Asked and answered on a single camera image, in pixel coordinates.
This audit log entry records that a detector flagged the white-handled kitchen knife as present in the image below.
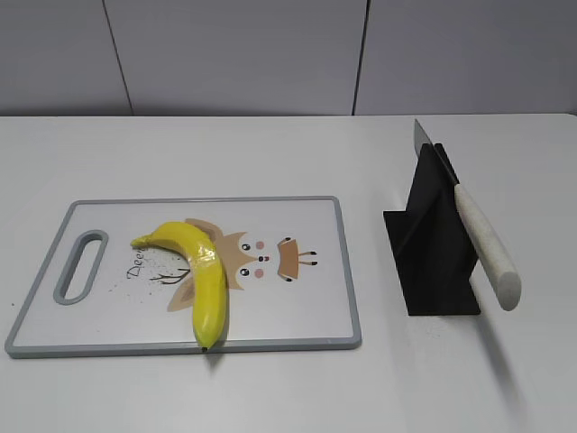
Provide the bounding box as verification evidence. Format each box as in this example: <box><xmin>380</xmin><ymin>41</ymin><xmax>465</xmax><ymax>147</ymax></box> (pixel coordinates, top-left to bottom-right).
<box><xmin>414</xmin><ymin>120</ymin><xmax>522</xmax><ymax>311</ymax></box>

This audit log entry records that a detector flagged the yellow plastic banana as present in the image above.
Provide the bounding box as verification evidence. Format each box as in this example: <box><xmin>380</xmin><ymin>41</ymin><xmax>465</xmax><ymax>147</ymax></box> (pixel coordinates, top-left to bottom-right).
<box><xmin>131</xmin><ymin>221</ymin><xmax>228</xmax><ymax>351</ymax></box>

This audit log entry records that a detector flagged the white grey-rimmed cutting board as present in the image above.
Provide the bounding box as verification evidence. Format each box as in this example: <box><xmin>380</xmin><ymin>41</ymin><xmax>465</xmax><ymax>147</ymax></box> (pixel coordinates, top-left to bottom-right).
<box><xmin>5</xmin><ymin>196</ymin><xmax>362</xmax><ymax>358</ymax></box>

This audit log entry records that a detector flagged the black knife stand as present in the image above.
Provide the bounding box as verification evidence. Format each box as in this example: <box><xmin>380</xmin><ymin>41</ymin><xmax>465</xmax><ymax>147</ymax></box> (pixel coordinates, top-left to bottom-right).
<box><xmin>383</xmin><ymin>143</ymin><xmax>481</xmax><ymax>317</ymax></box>

